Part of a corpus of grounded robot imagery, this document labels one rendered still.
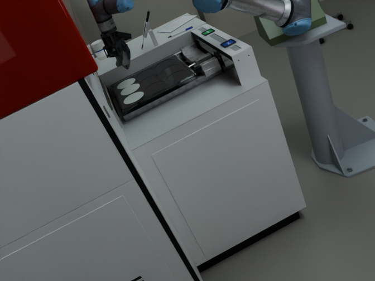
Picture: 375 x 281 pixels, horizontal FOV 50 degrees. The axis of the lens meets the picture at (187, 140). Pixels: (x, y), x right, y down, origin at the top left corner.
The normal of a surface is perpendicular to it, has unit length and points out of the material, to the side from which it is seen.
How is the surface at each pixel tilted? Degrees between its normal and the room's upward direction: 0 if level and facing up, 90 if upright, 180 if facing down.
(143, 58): 90
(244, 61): 90
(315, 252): 0
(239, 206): 90
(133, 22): 90
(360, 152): 0
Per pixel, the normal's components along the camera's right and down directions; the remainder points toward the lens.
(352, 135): 0.15, 0.48
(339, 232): -0.37, -0.78
